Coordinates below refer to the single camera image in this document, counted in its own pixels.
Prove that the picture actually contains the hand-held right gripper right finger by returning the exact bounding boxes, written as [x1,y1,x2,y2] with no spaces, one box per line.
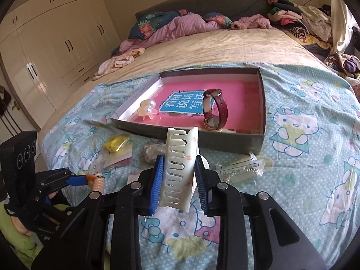
[194,155,328,270]

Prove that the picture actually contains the person's left hand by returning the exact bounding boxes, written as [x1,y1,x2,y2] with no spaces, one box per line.
[11,219,33,238]

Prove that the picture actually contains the thin white stick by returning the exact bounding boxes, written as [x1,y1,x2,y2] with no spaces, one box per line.
[83,119,113,128]

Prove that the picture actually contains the brown leather strap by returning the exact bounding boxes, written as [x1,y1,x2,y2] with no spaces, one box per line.
[202,88,229,131]

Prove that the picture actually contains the dark green headboard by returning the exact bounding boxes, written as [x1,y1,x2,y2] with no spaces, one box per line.
[135,0,270,31]

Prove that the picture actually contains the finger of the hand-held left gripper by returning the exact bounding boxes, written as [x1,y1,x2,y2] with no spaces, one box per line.
[35,168,85,187]
[36,180,85,201]

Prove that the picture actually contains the clear bag with red item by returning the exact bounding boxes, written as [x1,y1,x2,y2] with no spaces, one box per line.
[98,146,133,173]

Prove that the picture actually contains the cream wardrobe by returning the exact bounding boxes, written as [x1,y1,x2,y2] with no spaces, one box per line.
[0,0,133,135]

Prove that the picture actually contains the pile of clothes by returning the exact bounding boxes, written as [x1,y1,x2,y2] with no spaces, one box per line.
[267,0,338,52]

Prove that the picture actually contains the clear bag with white label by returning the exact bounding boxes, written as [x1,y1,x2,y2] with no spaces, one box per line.
[216,152,266,181]

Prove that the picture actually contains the person's left forearm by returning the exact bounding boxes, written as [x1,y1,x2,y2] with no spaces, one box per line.
[0,202,43,270]

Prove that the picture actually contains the clear bagged item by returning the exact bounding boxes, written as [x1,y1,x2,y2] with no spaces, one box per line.
[143,143,170,164]

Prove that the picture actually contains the pink book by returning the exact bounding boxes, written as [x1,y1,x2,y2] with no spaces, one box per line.
[122,80,262,132]

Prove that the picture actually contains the yellow hoops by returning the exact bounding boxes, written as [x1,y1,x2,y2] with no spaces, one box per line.
[103,134,133,155]

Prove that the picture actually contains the cartoon cat print sheet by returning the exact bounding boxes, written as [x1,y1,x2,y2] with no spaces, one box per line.
[42,61,360,270]

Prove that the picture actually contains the pink fuzzy garment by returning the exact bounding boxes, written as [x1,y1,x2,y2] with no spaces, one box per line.
[231,14,273,30]

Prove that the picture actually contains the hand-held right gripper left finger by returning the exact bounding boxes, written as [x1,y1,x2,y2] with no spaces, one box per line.
[31,155,165,270]

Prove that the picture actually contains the cream curtain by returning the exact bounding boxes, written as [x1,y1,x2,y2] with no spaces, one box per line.
[328,0,360,57]

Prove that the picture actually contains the dark floral pillow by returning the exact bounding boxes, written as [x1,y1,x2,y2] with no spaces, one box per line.
[202,13,234,29]
[129,11,182,39]

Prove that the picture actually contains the beige bedspread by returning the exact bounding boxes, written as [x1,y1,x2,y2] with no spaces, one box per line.
[36,27,347,140]

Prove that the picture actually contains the orange spiral hair tie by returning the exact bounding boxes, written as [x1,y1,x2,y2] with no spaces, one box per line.
[86,173,105,201]

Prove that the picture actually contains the grey cardboard box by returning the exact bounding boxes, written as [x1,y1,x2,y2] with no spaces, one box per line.
[110,67,266,155]

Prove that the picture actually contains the pink quilt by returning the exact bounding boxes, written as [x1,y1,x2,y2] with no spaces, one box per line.
[112,13,223,57]

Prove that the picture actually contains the pink and white garment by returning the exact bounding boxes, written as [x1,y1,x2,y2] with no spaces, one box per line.
[93,48,146,81]

